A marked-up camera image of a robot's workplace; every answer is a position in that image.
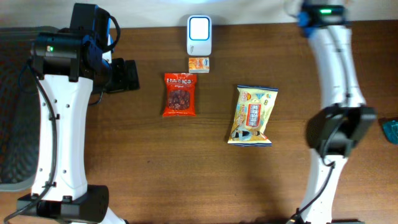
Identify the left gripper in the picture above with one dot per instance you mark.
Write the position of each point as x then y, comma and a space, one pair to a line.
127, 78

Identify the red candy bag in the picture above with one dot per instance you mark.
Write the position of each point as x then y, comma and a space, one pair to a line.
180, 97

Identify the small orange tissue pack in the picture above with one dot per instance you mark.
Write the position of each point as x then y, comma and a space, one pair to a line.
198, 64

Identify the yellow snack bag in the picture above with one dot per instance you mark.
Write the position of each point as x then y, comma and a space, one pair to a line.
253, 110

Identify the blue mouthwash bottle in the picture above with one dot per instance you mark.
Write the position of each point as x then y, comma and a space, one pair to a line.
390, 131

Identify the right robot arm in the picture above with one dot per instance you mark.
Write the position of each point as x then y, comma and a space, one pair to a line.
344, 117

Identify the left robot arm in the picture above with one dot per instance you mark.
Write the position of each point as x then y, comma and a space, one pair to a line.
68, 66

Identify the grey plastic basket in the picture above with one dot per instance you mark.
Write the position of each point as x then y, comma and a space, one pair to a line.
20, 110

